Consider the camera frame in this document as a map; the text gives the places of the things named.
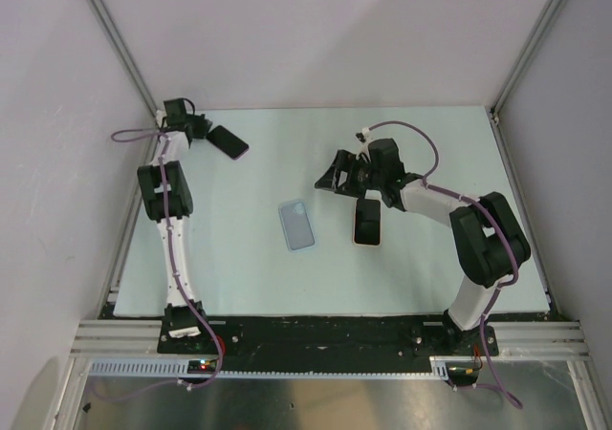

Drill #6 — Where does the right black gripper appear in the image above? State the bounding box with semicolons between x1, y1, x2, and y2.
316;150;384;200

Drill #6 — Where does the black phone with red edge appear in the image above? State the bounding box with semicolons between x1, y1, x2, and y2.
207;125;250;161

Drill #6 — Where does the beige phone case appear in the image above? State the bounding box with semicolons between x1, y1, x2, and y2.
351;199;383;247

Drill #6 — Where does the black smartphone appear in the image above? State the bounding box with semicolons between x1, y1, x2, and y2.
353;198;383;246

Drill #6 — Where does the translucent blue phone case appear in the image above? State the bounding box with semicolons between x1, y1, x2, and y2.
278;200;316;252

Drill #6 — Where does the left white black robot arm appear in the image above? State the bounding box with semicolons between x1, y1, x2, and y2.
137;97;212;353

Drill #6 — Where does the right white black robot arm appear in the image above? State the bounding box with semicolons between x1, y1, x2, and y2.
314;133;531;355

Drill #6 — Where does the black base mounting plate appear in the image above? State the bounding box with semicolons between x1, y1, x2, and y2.
98;312;513;375

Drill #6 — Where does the left controller board with LEDs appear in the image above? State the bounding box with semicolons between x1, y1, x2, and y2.
187;359;218;375

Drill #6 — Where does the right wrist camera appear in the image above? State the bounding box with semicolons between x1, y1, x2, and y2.
356;127;374;155

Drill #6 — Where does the left aluminium frame post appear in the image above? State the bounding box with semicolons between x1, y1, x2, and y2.
85;0;158;119

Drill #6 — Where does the aluminium frame post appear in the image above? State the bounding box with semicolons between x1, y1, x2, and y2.
85;0;158;119
488;0;582;125

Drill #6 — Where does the right controller board with wires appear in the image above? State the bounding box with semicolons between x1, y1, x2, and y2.
447;364;480;388

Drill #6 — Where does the front aluminium frame rail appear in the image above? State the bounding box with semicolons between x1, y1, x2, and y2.
71;320;590;361

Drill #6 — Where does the white slotted cable duct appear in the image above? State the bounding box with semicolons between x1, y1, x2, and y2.
90;358;448;380

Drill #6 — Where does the right aluminium frame post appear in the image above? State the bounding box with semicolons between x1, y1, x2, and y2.
488;0;582;125

